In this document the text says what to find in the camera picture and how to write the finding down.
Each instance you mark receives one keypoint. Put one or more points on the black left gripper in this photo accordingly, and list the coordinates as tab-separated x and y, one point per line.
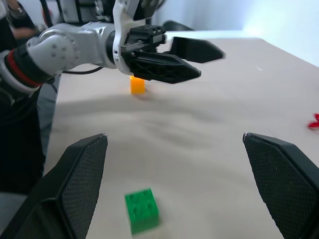
147	36

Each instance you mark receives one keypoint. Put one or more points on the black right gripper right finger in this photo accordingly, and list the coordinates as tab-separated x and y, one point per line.
281	184

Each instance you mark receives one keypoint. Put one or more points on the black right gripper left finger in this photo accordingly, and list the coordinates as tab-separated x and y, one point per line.
74	189

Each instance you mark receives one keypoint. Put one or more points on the black rounded object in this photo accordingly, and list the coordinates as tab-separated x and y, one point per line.
178	25

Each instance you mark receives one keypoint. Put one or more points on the orange toy brick cube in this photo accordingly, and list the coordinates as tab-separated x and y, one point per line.
137	85

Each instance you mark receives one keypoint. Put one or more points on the red toy piece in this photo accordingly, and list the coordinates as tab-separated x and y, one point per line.
314	123

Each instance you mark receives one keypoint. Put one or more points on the green toy brick cube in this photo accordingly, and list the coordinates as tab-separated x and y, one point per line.
143	211

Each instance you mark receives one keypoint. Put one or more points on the black robot torso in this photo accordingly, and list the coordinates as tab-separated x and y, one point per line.
20	139

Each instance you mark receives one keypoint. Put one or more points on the grey and black machine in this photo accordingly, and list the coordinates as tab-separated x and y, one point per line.
84	11

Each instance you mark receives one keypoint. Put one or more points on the person in dark clothes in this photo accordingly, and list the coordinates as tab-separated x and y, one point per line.
15	22

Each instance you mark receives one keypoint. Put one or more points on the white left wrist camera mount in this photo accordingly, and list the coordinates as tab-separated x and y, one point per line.
119	17

